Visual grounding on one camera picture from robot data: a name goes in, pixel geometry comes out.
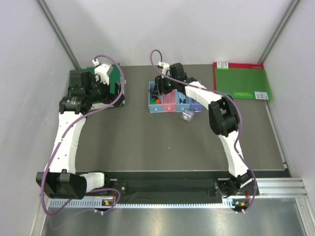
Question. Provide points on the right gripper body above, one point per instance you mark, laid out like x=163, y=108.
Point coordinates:
x=168, y=85

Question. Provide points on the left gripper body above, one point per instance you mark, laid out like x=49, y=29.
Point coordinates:
x=100, y=92

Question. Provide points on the pink drawer bin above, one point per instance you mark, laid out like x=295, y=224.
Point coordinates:
x=169, y=102

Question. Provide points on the light blue end drawer bin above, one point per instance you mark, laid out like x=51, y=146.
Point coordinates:
x=154, y=108

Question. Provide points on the clear jar of paper clips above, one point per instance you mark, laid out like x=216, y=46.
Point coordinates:
x=187, y=115

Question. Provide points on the green transparent folder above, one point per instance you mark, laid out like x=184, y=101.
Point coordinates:
x=243, y=83

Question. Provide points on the purple drawer bin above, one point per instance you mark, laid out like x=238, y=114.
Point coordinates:
x=195, y=106

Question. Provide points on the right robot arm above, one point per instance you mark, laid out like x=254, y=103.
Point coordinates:
x=223, y=119

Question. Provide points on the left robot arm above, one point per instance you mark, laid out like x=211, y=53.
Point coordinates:
x=61, y=181

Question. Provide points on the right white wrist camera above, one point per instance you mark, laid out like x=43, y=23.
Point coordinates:
x=164, y=67

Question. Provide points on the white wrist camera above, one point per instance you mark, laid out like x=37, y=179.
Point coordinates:
x=103, y=71
x=164, y=67

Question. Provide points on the green ring binder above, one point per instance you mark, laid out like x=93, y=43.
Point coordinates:
x=86, y=84

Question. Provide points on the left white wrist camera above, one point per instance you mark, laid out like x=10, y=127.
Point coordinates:
x=103, y=71

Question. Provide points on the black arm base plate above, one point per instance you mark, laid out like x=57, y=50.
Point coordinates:
x=161, y=187

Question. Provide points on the slotted cable duct rail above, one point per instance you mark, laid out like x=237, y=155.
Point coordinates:
x=106, y=202

